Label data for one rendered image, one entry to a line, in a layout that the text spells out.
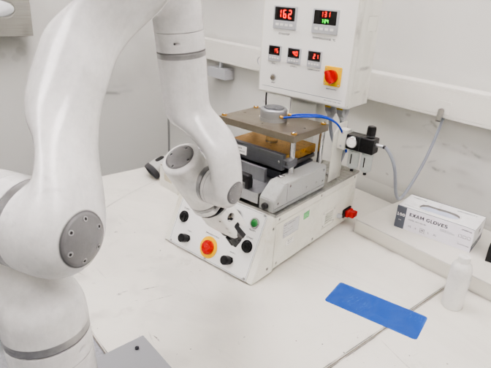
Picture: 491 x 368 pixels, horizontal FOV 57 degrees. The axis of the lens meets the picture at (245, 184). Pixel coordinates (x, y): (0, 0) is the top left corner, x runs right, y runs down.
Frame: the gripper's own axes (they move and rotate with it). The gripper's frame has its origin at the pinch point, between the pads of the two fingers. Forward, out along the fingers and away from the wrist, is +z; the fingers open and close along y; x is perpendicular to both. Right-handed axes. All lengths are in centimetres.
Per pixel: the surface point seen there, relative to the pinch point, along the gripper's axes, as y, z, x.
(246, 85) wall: 79, 45, -88
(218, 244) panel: 9.0, 8.8, 0.9
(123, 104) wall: 158, 54, -62
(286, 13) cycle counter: 19, -18, -64
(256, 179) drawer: 7.5, 2.7, -19.0
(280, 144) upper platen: 8.5, 3.5, -32.8
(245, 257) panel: -0.6, 8.7, 0.7
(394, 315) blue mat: -37.2, 21.1, -6.8
